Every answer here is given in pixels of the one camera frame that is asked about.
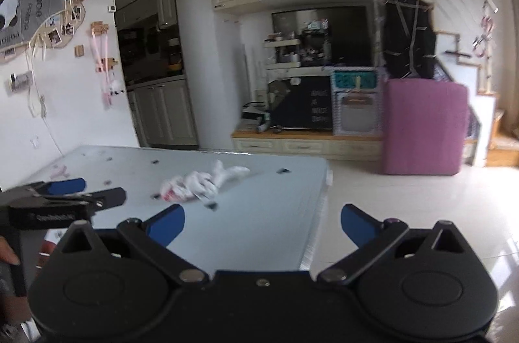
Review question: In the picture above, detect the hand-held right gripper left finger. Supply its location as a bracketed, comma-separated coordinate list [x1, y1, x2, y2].
[60, 204, 211, 287]

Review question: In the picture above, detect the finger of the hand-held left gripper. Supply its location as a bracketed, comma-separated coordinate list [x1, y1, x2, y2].
[25, 178, 88, 198]
[81, 187, 127, 213]

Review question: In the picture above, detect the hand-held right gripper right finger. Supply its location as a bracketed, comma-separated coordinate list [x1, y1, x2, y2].
[315, 204, 472, 286]

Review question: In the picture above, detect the white plastic bag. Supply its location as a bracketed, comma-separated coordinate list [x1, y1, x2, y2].
[159, 160, 250, 204]

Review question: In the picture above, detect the person's left hand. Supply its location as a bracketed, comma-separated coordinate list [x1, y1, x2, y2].
[0, 235, 21, 266]

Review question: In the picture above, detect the table with light blue cover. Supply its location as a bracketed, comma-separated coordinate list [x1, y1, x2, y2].
[0, 144, 329, 273]

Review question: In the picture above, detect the cream kitchen base cabinet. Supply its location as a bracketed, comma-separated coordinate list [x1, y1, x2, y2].
[127, 79, 199, 149]

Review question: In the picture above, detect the low wooden drawer bench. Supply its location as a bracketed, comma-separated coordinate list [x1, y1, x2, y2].
[231, 130, 384, 161]

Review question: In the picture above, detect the pink folded mattress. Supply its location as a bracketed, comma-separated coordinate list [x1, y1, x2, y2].
[383, 79, 469, 176]

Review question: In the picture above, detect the white toy house teal sign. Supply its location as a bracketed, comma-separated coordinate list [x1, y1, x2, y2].
[330, 69, 384, 137]

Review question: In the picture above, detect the black letter board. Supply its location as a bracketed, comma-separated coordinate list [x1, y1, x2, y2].
[270, 76, 335, 131]

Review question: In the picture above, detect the wooden staircase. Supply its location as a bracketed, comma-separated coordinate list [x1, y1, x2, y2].
[436, 31, 519, 169]

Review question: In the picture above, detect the black television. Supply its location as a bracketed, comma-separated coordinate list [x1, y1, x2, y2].
[271, 6, 374, 67]

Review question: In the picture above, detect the black vest white trim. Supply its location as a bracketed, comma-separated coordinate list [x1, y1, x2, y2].
[380, 0, 437, 81]

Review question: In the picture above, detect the white cable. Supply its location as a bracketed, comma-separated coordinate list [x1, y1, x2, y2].
[25, 43, 66, 153]

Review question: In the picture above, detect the pink hanging strap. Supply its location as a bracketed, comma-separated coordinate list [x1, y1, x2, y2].
[90, 21, 123, 109]

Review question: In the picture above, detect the wall photo collage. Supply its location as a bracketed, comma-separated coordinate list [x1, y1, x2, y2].
[0, 0, 87, 65]

